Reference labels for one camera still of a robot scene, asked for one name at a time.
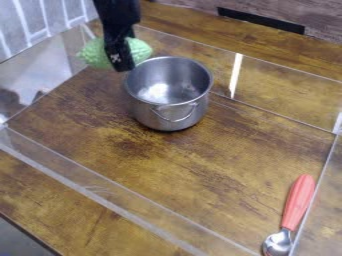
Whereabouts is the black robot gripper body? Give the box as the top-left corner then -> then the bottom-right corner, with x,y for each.
92,0 -> 140,39

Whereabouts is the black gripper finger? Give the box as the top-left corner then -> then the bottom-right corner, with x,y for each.
104,34 -> 134,72

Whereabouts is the green bumpy gourd toy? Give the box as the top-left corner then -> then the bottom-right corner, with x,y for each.
76,37 -> 152,69

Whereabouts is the silver metal pot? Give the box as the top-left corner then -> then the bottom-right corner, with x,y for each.
124,56 -> 213,131

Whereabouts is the clear acrylic tray barrier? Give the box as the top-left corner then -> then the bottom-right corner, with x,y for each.
0,27 -> 342,256

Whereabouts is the black wall slot strip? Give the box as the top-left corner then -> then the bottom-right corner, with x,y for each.
216,7 -> 304,35

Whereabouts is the red handled metal spoon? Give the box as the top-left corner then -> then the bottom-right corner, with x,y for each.
261,174 -> 315,256

